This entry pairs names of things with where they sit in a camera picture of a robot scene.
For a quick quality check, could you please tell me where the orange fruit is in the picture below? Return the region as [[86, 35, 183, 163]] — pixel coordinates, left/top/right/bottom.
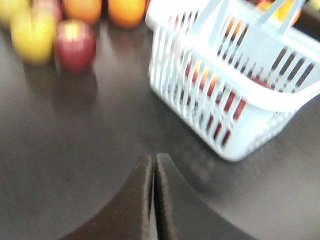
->
[[255, 0, 301, 27], [62, 0, 102, 25], [108, 0, 146, 29]]

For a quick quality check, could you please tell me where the red apple beside yellow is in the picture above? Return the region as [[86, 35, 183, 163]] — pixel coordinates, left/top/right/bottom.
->
[[54, 19, 97, 74]]

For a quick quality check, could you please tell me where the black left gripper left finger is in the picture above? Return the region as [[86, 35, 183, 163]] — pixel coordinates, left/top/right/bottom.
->
[[62, 155, 153, 240]]

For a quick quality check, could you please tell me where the light blue plastic basket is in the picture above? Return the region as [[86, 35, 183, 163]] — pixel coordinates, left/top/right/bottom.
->
[[145, 0, 320, 162]]

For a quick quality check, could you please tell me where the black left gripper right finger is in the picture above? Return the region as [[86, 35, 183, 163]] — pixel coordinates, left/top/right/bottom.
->
[[154, 153, 253, 240]]

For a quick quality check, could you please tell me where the small pink apple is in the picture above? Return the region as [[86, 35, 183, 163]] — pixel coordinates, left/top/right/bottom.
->
[[32, 0, 63, 23]]

